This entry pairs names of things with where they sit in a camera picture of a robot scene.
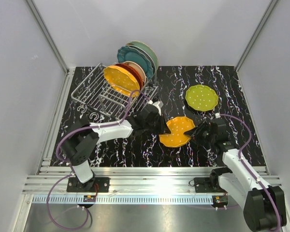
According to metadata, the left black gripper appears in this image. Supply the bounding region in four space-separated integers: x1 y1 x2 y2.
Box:
144 113 171 135

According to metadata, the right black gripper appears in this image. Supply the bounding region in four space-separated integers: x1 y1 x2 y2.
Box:
183 120 216 146

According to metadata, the orange dotted plate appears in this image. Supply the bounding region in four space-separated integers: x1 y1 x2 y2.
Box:
159 116 195 147

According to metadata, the yellow dotted plate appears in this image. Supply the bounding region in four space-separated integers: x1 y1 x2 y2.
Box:
103 65 140 96

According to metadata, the cream plate with black flower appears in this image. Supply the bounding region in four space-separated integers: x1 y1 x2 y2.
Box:
124 61 146 84

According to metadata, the red brown scalloped plate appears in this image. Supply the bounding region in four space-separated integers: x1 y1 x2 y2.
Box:
116 63 143 89

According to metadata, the teal plate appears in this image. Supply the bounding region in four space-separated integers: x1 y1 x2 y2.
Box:
116 46 154 80

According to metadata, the green floral plate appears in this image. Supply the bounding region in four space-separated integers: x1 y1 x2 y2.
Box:
126 41 159 73

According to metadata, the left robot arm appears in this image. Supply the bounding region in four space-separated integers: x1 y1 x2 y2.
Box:
56 104 171 192

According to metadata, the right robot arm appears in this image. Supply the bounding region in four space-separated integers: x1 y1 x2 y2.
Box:
184 118 287 232

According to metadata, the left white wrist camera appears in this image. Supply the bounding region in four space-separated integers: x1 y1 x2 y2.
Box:
147 100 163 116

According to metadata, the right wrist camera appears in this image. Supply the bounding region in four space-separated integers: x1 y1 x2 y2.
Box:
215 113 221 119

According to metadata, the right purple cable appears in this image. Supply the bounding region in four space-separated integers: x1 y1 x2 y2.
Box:
218 113 282 230

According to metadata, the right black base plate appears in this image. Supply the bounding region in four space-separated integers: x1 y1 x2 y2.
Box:
192 177 225 193

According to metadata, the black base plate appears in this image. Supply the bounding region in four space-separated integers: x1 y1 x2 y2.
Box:
66 177 110 193
192 177 225 193

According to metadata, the aluminium mounting rail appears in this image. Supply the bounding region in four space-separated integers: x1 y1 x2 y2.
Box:
22 166 212 196

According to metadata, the grey wire dish rack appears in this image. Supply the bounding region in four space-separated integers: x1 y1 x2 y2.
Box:
71 63 158 120

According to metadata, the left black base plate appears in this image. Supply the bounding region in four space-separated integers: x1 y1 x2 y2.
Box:
66 177 110 193

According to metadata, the left aluminium frame post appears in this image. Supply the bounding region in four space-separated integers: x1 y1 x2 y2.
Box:
24 0 70 75

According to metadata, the aluminium frame post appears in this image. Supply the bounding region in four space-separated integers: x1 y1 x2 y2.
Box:
235 0 280 72
24 0 70 75

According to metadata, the white slotted cable duct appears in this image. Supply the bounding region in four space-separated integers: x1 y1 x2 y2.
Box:
32 194 213 205

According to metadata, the right aluminium frame post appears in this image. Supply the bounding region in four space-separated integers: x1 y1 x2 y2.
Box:
235 0 280 72

